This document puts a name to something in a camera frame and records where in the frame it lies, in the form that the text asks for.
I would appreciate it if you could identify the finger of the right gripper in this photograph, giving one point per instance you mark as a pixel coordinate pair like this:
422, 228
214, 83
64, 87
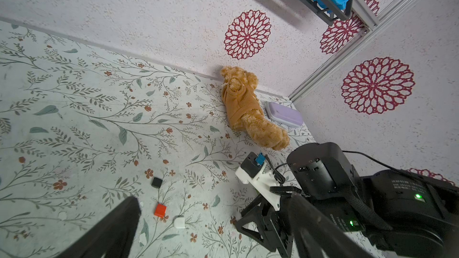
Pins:
255, 220
277, 236

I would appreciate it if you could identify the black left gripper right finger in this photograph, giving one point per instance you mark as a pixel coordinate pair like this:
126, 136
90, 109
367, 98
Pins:
316, 236

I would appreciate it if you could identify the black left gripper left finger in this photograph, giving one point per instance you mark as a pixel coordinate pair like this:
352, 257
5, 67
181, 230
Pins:
112, 237

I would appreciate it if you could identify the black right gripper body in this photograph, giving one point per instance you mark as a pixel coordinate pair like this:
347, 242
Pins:
328, 179

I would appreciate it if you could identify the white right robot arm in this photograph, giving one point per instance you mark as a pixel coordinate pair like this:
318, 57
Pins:
412, 215

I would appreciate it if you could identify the small red usb cap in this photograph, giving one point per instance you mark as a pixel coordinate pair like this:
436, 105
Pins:
160, 211

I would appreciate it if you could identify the small white usb cap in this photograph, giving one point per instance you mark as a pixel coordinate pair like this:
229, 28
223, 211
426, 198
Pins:
179, 222

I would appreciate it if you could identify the small black usb cap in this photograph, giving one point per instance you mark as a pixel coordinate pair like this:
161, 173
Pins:
156, 183

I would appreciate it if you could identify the purple rectangular case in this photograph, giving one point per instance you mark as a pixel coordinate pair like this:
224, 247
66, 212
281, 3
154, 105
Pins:
285, 115

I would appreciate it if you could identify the brown teddy bear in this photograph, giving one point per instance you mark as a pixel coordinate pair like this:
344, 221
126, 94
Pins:
244, 111

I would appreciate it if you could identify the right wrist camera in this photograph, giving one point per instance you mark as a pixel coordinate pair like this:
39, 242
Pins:
257, 170

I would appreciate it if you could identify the grey wall shelf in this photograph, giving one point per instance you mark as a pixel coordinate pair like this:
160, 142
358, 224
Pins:
330, 13

